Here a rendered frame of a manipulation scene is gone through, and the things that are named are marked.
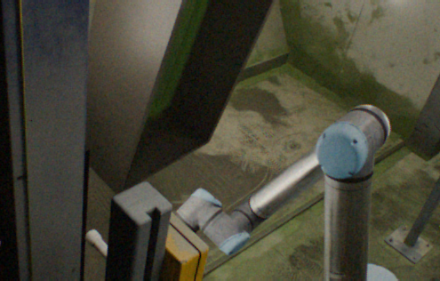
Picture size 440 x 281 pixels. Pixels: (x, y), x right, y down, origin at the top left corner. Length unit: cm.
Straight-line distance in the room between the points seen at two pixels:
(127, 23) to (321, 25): 239
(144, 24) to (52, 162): 75
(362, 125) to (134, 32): 93
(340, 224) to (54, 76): 74
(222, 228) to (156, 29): 67
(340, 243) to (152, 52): 90
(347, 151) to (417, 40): 256
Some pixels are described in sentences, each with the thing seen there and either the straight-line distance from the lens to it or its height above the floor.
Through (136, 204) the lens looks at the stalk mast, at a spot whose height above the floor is 164.
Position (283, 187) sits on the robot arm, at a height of 109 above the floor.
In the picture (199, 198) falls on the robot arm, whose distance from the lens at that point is 173.
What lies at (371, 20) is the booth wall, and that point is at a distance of 394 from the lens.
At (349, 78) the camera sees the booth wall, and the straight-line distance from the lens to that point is 412.
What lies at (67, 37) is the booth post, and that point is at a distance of 115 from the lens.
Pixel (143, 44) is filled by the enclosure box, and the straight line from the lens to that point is 194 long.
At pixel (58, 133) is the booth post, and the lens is 127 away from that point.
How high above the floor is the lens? 215
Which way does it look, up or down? 37 degrees down
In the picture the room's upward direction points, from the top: 12 degrees clockwise
